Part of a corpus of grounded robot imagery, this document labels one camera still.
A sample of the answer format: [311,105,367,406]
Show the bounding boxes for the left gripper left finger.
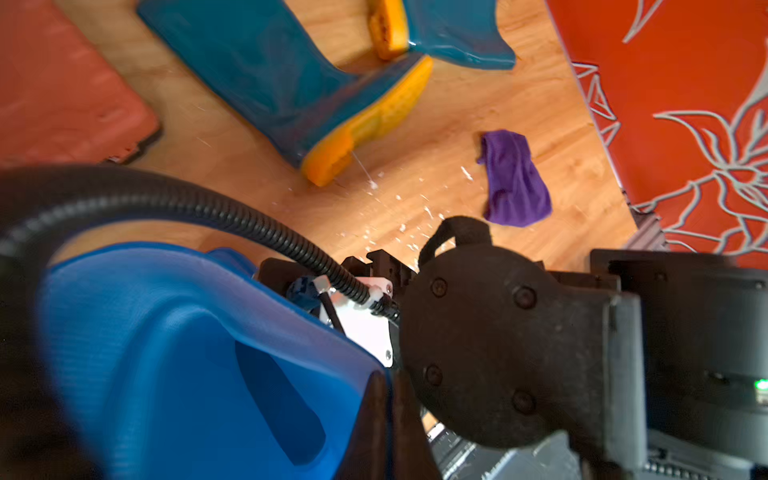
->
[335,372,389,480]

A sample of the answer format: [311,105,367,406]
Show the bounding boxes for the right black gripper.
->
[257,215,768,480]

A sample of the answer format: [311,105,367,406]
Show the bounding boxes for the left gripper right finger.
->
[392,371,442,480]

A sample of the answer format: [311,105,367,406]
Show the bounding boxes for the bright blue rubber boot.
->
[38,243,382,479]

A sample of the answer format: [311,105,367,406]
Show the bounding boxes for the purple cloth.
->
[477,130,553,228]

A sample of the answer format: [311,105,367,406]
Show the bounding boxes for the teal boot with yellow sole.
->
[137,0,433,187]

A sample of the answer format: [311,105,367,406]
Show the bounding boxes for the orange plastic tool case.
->
[1,1,161,170]

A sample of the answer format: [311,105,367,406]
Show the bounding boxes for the teal boot near back wall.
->
[368,0,517,70]

